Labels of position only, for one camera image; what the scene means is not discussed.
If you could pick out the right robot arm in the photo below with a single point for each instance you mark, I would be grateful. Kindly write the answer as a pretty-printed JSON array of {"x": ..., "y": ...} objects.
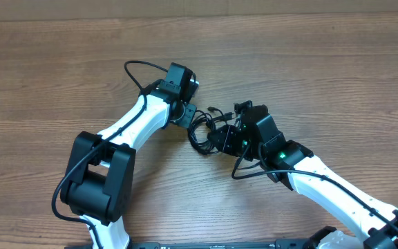
[{"x": 254, "y": 135}]

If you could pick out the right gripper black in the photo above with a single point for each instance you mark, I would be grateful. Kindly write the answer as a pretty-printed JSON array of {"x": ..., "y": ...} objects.
[{"x": 227, "y": 133}]

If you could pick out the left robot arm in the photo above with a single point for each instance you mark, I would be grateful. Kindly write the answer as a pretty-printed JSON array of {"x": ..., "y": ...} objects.
[{"x": 96, "y": 187}]

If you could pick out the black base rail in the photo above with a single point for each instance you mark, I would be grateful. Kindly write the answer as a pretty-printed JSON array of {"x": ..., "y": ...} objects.
[{"x": 277, "y": 244}]

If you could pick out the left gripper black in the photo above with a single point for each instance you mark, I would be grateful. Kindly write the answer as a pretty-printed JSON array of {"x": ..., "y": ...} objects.
[{"x": 186, "y": 120}]

